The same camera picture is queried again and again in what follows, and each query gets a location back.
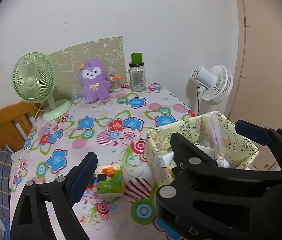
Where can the glass jar green lid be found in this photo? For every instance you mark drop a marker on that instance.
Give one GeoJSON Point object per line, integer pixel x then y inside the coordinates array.
{"type": "Point", "coordinates": [137, 77]}

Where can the yellow cartoon fabric storage box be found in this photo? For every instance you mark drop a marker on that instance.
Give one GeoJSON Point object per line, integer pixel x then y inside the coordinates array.
{"type": "Point", "coordinates": [240, 151]}

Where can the toothpick cup orange lid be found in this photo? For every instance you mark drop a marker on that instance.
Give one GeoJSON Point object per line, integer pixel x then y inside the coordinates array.
{"type": "Point", "coordinates": [115, 82]}

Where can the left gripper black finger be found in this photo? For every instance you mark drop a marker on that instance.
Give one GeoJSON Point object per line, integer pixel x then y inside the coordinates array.
{"type": "Point", "coordinates": [183, 150]}

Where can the floral tablecloth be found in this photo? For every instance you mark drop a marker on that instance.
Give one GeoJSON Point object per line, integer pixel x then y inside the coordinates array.
{"type": "Point", "coordinates": [115, 130]}

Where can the green tissue pack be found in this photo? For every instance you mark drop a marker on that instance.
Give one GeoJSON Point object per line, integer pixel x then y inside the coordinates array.
{"type": "Point", "coordinates": [109, 181]}

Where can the orange wooden chair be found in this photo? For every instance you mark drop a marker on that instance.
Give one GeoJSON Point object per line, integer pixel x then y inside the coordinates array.
{"type": "Point", "coordinates": [14, 121]}

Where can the green desk fan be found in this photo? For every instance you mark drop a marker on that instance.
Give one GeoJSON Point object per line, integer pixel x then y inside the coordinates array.
{"type": "Point", "coordinates": [34, 80]}

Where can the white standing fan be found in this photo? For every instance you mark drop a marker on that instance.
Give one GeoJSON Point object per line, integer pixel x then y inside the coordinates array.
{"type": "Point", "coordinates": [214, 86]}

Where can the purple plush toy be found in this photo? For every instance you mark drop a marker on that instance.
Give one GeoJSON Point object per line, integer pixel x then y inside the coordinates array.
{"type": "Point", "coordinates": [93, 80]}

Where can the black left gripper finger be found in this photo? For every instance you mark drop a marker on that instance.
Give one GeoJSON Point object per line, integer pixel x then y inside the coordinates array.
{"type": "Point", "coordinates": [31, 219]}

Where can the clear plastic tissue package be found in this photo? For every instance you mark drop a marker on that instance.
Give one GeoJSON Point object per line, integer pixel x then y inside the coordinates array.
{"type": "Point", "coordinates": [213, 130]}

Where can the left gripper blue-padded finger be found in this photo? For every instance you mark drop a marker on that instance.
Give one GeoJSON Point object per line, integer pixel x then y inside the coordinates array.
{"type": "Point", "coordinates": [261, 135]}

